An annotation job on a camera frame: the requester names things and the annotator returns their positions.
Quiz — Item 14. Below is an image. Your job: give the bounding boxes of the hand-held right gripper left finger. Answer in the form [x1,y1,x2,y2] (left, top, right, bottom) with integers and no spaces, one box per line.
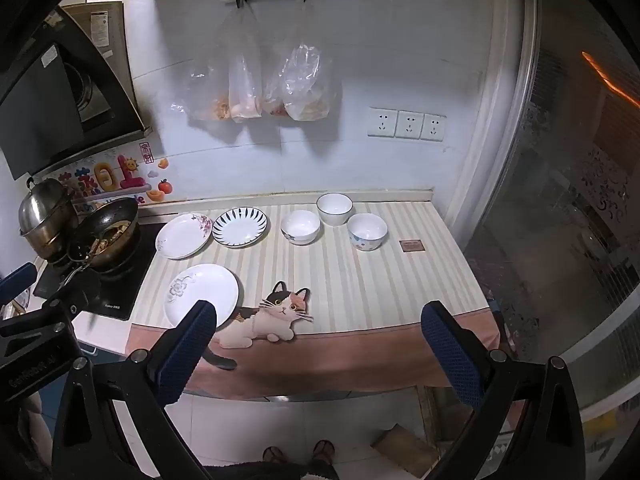
[52,300,218,480]

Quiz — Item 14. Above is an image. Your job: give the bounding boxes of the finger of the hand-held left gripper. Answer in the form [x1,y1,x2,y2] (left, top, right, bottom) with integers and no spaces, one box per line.
[0,262,39,306]
[0,275,102,340]

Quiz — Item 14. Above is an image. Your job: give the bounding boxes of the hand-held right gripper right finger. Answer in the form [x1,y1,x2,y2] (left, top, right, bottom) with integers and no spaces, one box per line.
[420,301,586,480]

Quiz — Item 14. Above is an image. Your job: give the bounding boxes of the white plate with grey flower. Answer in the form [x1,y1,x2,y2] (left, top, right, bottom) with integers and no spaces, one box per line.
[165,263,241,329]

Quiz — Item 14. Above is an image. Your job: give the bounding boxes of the white plate with pink flowers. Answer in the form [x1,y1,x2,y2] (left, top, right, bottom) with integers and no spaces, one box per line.
[155,213,213,261]

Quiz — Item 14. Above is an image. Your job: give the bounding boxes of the white plate with dark stripes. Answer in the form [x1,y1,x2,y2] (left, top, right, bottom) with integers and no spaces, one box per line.
[212,207,268,249]

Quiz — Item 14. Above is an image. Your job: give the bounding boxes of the white bowl with blue print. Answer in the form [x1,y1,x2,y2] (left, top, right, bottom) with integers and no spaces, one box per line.
[347,213,389,252]

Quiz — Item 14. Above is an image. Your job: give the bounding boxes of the white bowl with dark base print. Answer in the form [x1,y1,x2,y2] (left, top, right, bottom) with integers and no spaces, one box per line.
[280,210,321,246]

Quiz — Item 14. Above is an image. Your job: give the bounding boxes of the white bowl with dark rim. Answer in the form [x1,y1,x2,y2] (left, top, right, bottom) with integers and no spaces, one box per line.
[316,193,354,227]

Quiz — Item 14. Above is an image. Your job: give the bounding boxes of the steel pot with lid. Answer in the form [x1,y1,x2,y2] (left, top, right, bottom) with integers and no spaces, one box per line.
[18,178,81,261]

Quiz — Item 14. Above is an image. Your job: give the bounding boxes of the black induction cooktop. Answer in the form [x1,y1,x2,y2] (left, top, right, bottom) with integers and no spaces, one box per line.
[32,222,168,321]

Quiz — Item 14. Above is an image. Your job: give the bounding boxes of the black wok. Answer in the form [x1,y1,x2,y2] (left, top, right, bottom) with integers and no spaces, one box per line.
[55,197,141,301]

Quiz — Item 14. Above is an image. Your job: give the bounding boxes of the cardboard box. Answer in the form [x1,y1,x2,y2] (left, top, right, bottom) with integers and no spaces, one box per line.
[370,424,441,479]

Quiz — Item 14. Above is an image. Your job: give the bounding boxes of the striped tablecloth with cat print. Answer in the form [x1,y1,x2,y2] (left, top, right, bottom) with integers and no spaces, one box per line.
[125,200,501,401]

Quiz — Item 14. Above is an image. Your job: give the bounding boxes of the person's dark clothing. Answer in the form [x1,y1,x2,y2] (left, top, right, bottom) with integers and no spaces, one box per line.
[200,460,341,480]

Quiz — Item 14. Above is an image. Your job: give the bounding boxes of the black range hood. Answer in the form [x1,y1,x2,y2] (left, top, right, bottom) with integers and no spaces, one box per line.
[0,2,153,181]

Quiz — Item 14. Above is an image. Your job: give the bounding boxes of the glass sliding door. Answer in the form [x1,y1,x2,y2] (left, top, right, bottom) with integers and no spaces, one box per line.
[450,0,640,421]

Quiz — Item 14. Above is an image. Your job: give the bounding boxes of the clear plastic bag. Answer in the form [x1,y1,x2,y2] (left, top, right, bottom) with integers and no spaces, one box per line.
[227,7,264,124]
[184,55,231,122]
[280,44,334,122]
[262,35,292,117]

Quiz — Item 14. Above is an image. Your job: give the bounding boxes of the colourful wall sticker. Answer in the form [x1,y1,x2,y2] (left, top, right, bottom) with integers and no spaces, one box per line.
[42,142,173,206]

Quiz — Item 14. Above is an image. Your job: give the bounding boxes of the white wall socket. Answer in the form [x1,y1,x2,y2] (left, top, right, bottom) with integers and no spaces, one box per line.
[367,106,399,137]
[420,112,447,142]
[395,109,425,139]

